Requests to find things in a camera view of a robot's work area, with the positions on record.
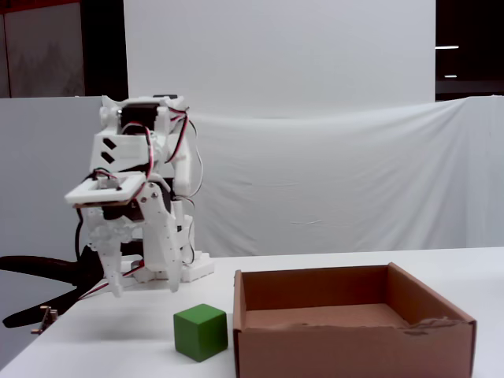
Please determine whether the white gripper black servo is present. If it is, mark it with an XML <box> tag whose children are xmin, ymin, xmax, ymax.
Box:
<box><xmin>80</xmin><ymin>182</ymin><xmax>185</xmax><ymax>298</ymax></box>

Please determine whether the green cube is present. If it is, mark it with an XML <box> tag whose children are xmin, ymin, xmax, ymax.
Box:
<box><xmin>173</xmin><ymin>303</ymin><xmax>229</xmax><ymax>363</ymax></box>

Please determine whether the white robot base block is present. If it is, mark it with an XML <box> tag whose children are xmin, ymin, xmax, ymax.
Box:
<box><xmin>121</xmin><ymin>251</ymin><xmax>216</xmax><ymax>291</ymax></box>

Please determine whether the brown cardboard box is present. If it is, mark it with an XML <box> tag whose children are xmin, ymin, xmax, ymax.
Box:
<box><xmin>232</xmin><ymin>261</ymin><xmax>477</xmax><ymax>378</ymax></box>

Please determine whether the black table clamp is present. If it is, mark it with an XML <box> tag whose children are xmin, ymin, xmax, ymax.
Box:
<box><xmin>0</xmin><ymin>239</ymin><xmax>115</xmax><ymax>328</ymax></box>

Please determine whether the small metal clamp screw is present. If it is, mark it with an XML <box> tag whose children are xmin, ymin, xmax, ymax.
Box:
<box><xmin>31</xmin><ymin>305</ymin><xmax>60</xmax><ymax>335</ymax></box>

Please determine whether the grey partition panel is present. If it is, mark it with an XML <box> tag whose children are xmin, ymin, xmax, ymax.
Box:
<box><xmin>0</xmin><ymin>96</ymin><xmax>111</xmax><ymax>367</ymax></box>

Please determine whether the white cloth backdrop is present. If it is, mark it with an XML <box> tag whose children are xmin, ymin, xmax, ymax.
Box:
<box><xmin>101</xmin><ymin>94</ymin><xmax>504</xmax><ymax>258</ymax></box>

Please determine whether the white backdrop board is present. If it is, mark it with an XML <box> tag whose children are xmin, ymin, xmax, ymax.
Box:
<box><xmin>123</xmin><ymin>0</ymin><xmax>437</xmax><ymax>119</ymax></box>

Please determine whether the red black white servo cable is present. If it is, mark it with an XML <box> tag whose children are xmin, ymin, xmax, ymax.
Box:
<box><xmin>76</xmin><ymin>261</ymin><xmax>145</xmax><ymax>303</ymax></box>
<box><xmin>167</xmin><ymin>108</ymin><xmax>205</xmax><ymax>200</ymax></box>
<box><xmin>120</xmin><ymin>121</ymin><xmax>158</xmax><ymax>180</ymax></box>

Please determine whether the black camera cable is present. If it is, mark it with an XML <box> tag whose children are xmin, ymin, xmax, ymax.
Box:
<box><xmin>73</xmin><ymin>207</ymin><xmax>87</xmax><ymax>272</ymax></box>

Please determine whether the white wrist camera mount plate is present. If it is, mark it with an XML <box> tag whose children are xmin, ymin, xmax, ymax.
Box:
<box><xmin>65</xmin><ymin>172</ymin><xmax>149</xmax><ymax>208</ymax></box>

